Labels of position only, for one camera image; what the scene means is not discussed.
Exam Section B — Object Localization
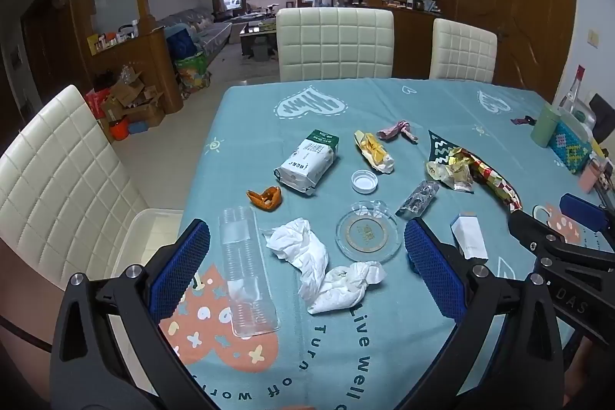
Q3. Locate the white green carton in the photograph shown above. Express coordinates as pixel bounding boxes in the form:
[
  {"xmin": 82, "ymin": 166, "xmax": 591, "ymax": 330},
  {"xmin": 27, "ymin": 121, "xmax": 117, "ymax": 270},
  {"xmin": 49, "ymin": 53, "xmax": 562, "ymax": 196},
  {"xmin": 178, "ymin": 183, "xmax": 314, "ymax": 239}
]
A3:
[{"xmin": 274, "ymin": 129, "xmax": 339, "ymax": 197}]

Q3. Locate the wooden partition counter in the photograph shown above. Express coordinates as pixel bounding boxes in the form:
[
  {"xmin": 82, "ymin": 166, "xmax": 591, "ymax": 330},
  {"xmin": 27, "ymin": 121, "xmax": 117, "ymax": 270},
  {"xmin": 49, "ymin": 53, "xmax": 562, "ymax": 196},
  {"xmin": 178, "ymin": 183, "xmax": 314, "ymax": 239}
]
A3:
[{"xmin": 86, "ymin": 26, "xmax": 183, "ymax": 113}]

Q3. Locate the small white box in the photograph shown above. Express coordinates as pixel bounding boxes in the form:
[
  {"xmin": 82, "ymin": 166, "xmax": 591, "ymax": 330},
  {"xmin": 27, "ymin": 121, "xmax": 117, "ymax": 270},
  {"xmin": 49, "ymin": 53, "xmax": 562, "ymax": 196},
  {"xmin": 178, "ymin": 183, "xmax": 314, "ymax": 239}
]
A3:
[{"xmin": 450, "ymin": 214, "xmax": 489, "ymax": 260}]

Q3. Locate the dark coffee table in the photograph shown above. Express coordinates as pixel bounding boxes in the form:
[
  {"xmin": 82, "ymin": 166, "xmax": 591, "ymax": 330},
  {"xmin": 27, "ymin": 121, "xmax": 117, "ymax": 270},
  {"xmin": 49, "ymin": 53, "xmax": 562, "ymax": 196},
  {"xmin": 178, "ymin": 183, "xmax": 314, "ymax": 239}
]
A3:
[{"xmin": 239, "ymin": 18, "xmax": 279, "ymax": 55}]

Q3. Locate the crumpled gold wrapper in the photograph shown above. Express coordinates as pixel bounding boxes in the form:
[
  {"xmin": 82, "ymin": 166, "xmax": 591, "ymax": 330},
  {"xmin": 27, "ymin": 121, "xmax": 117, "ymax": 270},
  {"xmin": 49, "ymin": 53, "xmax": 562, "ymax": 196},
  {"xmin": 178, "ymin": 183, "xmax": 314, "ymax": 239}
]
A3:
[{"xmin": 424, "ymin": 146, "xmax": 476, "ymax": 192}]

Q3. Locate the blue quilt bag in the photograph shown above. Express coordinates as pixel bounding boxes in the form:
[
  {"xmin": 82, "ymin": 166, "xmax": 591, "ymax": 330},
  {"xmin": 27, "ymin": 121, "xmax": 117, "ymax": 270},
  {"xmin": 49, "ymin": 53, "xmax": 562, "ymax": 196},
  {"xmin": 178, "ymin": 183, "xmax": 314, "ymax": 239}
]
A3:
[{"xmin": 166, "ymin": 26, "xmax": 198, "ymax": 60}]

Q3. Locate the green cup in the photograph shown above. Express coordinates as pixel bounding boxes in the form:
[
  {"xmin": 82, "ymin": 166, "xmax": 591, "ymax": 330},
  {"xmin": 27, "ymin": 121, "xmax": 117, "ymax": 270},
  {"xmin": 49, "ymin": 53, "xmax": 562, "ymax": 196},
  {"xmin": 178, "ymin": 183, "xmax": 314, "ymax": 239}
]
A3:
[{"xmin": 530, "ymin": 103, "xmax": 565, "ymax": 148}]

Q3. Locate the white bottle cap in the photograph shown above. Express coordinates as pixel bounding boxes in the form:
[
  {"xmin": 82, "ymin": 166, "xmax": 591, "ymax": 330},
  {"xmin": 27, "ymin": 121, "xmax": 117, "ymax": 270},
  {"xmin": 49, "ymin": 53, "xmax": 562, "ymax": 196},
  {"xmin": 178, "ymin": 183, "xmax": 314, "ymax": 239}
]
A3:
[{"xmin": 351, "ymin": 170, "xmax": 379, "ymax": 193}]

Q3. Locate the black object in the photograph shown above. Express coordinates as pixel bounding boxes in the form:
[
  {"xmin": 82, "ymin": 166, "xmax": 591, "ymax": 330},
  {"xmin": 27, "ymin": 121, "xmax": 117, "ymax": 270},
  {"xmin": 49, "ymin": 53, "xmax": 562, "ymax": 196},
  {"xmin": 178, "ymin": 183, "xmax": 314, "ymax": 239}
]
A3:
[{"xmin": 588, "ymin": 93, "xmax": 615, "ymax": 142}]

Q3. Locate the red gold checkered wrapper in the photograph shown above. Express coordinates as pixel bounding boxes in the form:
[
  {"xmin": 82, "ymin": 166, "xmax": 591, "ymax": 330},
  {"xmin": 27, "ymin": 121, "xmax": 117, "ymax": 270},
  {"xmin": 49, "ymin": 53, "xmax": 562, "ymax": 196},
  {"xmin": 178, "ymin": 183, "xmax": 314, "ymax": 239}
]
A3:
[{"xmin": 464, "ymin": 148, "xmax": 522, "ymax": 214}]

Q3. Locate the pink container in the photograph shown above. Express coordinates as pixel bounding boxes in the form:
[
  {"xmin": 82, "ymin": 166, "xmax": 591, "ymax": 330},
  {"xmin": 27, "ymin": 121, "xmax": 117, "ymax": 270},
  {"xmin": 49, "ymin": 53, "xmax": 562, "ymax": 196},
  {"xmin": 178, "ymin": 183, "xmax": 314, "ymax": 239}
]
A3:
[{"xmin": 579, "ymin": 160, "xmax": 601, "ymax": 192}]

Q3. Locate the clear plastic storage bin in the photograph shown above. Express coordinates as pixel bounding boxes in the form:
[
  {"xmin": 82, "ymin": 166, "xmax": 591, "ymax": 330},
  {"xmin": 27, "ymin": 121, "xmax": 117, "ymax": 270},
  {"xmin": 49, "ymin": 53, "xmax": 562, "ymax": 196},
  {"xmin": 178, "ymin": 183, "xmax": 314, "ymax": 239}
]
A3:
[{"xmin": 110, "ymin": 208, "xmax": 186, "ymax": 281}]

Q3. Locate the yellow snack wrapper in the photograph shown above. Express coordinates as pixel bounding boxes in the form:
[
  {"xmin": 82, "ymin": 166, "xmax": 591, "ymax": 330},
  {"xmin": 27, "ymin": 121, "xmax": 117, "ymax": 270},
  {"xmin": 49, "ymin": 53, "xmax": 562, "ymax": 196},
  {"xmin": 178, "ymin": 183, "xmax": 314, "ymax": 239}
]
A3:
[{"xmin": 354, "ymin": 130, "xmax": 395, "ymax": 174}]

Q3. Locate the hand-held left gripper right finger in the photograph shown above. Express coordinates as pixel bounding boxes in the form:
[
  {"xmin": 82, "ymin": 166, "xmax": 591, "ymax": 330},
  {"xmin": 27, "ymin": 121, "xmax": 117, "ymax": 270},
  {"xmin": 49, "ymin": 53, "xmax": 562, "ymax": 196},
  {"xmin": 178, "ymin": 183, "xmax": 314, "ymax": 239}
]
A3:
[{"xmin": 384, "ymin": 218, "xmax": 565, "ymax": 410}]

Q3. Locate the cream quilted dining chair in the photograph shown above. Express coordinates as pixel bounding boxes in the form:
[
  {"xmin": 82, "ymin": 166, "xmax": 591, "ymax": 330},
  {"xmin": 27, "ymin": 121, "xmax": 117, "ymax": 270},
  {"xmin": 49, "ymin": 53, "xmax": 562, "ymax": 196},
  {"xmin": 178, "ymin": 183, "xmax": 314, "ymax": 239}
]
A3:
[
  {"xmin": 429, "ymin": 18, "xmax": 498, "ymax": 84},
  {"xmin": 275, "ymin": 7, "xmax": 395, "ymax": 83},
  {"xmin": 0, "ymin": 84, "xmax": 186, "ymax": 288}
]

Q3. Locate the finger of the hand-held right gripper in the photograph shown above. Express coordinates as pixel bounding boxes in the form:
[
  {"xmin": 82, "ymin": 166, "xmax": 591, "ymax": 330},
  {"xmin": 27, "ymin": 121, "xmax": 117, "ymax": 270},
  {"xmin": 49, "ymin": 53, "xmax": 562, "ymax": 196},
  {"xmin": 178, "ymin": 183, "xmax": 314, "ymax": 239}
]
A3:
[
  {"xmin": 560, "ymin": 193, "xmax": 615, "ymax": 242},
  {"xmin": 508, "ymin": 211, "xmax": 615, "ymax": 267}
]

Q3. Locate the pink wrapper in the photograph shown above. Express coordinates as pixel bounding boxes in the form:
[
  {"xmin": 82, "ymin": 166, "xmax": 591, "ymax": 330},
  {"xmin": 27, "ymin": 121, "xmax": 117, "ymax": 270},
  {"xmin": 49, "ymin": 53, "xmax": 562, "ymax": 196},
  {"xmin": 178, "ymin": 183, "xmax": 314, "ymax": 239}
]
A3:
[{"xmin": 377, "ymin": 120, "xmax": 419, "ymax": 145}]

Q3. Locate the patterned tissue box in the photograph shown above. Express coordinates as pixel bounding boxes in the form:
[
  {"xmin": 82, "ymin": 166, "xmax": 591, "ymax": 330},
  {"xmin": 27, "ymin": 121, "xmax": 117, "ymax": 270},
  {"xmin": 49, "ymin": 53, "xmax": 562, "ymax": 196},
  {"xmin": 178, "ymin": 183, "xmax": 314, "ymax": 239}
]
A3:
[{"xmin": 549, "ymin": 119, "xmax": 597, "ymax": 174}]

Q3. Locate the pile of cardboard boxes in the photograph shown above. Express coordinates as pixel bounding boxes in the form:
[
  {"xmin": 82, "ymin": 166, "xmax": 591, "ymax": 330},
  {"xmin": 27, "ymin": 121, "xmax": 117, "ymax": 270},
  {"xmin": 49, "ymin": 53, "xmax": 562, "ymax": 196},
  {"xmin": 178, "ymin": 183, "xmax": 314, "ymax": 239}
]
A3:
[{"xmin": 91, "ymin": 69, "xmax": 166, "ymax": 132}]

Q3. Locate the grey covered sofa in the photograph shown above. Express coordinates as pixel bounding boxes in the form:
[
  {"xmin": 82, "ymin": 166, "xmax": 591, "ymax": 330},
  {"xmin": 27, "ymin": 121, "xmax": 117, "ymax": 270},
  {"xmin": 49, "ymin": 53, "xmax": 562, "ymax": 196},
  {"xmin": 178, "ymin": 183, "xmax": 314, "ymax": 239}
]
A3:
[{"xmin": 158, "ymin": 7, "xmax": 234, "ymax": 55}]

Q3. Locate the orange peel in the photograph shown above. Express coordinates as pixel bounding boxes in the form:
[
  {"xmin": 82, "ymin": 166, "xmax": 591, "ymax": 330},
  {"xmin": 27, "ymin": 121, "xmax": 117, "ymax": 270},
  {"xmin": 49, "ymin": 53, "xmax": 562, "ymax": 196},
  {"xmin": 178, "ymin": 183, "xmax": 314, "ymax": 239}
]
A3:
[{"xmin": 246, "ymin": 186, "xmax": 282, "ymax": 213}]

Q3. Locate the colourful printed bag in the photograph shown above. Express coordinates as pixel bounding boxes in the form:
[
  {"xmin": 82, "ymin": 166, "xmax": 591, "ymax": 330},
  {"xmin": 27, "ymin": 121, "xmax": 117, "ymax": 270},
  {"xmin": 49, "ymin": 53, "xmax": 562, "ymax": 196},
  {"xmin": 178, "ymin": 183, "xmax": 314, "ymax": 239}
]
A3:
[{"xmin": 174, "ymin": 52, "xmax": 211, "ymax": 90}]

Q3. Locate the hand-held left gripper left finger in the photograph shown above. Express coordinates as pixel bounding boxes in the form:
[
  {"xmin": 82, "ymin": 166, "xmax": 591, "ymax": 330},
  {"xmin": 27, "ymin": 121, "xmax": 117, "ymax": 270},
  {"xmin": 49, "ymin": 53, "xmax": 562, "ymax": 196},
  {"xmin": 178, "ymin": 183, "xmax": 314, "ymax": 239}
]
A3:
[{"xmin": 49, "ymin": 218, "xmax": 226, "ymax": 410}]

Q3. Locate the long clear plastic tray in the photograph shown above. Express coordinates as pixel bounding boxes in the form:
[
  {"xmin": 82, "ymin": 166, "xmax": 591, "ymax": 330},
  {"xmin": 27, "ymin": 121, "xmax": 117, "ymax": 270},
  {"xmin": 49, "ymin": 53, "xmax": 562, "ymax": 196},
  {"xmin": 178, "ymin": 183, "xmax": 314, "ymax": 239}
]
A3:
[{"xmin": 218, "ymin": 206, "xmax": 281, "ymax": 339}]

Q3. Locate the person's right forearm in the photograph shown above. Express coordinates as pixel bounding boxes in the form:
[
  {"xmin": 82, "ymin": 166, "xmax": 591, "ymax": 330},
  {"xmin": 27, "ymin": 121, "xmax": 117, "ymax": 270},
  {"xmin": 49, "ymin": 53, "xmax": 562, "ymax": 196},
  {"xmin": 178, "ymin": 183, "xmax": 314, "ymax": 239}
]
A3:
[{"xmin": 564, "ymin": 333, "xmax": 615, "ymax": 410}]

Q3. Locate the white tissue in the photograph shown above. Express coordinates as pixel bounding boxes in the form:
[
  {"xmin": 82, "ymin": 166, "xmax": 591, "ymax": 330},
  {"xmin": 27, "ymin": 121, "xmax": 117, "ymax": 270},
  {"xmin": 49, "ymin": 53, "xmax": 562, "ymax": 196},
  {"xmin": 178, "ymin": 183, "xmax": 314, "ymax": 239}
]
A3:
[
  {"xmin": 306, "ymin": 261, "xmax": 387, "ymax": 315},
  {"xmin": 264, "ymin": 218, "xmax": 332, "ymax": 298}
]

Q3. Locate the round clear plastic lid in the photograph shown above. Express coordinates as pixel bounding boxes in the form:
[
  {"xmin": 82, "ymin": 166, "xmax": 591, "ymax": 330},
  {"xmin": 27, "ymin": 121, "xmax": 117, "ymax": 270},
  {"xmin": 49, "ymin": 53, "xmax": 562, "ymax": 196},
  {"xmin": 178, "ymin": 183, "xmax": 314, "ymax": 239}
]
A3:
[{"xmin": 335, "ymin": 200, "xmax": 402, "ymax": 262}]

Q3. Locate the glass bottle red cap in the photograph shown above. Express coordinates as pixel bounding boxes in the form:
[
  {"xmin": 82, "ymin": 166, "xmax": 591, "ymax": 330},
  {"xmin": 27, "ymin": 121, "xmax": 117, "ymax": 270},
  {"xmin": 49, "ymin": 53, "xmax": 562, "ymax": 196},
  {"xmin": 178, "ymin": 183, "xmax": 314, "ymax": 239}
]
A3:
[{"xmin": 557, "ymin": 65, "xmax": 586, "ymax": 113}]

